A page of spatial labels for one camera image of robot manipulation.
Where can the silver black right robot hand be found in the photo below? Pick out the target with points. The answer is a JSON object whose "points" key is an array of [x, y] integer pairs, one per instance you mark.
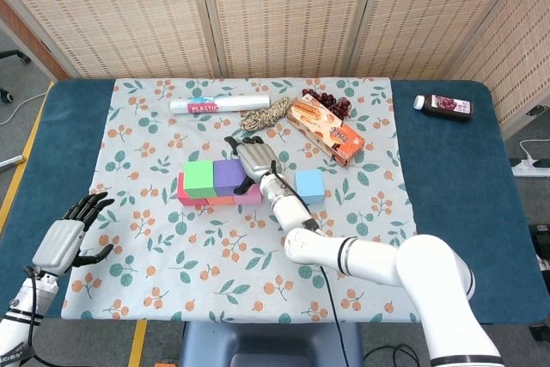
{"points": [[258, 160]]}

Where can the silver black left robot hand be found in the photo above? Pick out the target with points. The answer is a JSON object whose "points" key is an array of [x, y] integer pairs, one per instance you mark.
{"points": [[60, 242]]}

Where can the purple foam cube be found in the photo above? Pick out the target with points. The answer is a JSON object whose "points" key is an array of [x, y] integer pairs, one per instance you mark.
{"points": [[227, 175]]}

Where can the orange foam cube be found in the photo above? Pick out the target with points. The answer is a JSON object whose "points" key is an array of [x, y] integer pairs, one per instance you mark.
{"points": [[221, 201]]}

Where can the light blue foam cube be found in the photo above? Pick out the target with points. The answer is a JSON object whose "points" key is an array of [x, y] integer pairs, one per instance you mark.
{"points": [[309, 186]]}

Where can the green foam cube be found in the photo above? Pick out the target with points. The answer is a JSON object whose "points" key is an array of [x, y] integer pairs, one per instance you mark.
{"points": [[198, 178]]}

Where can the red foam cube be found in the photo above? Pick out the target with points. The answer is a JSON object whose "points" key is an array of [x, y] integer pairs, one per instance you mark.
{"points": [[189, 201]]}

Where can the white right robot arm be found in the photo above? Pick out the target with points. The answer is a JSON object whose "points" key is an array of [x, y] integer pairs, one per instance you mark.
{"points": [[365, 255]]}

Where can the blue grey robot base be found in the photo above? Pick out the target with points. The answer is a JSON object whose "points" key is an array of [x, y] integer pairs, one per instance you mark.
{"points": [[270, 345]]}

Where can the pink foam cube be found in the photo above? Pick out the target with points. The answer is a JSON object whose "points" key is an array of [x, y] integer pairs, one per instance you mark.
{"points": [[251, 197]]}

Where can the brown white twine bundle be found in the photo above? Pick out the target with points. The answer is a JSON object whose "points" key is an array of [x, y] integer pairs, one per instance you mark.
{"points": [[262, 118]]}

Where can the plastic food wrap roll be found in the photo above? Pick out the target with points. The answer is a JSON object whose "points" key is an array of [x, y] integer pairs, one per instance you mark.
{"points": [[240, 103]]}

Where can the orange biscuit box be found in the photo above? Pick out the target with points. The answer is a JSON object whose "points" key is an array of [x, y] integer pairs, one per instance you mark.
{"points": [[326, 130]]}

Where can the dark red grape bunch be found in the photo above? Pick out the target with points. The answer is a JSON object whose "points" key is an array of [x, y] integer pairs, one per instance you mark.
{"points": [[328, 99]]}

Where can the grey metal bar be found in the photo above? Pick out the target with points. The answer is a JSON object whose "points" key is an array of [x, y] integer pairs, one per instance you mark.
{"points": [[10, 161]]}

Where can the floral printed tablecloth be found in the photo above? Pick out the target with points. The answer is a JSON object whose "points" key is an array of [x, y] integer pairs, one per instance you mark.
{"points": [[172, 255]]}

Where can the woven bamboo folding screen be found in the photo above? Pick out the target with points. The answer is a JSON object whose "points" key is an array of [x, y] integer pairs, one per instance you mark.
{"points": [[301, 10]]}

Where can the black office chair base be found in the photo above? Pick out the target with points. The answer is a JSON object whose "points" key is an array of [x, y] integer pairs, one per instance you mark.
{"points": [[13, 55]]}

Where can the dark grape juice bottle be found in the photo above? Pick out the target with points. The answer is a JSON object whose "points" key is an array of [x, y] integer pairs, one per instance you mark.
{"points": [[447, 108]]}

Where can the teal table cover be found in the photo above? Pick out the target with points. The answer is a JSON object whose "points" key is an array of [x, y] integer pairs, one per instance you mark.
{"points": [[455, 169]]}

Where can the white power strip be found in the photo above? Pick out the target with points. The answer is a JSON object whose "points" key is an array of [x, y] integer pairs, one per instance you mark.
{"points": [[528, 168]]}

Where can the black floor equipment box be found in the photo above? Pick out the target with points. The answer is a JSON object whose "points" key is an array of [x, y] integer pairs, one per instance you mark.
{"points": [[542, 251]]}

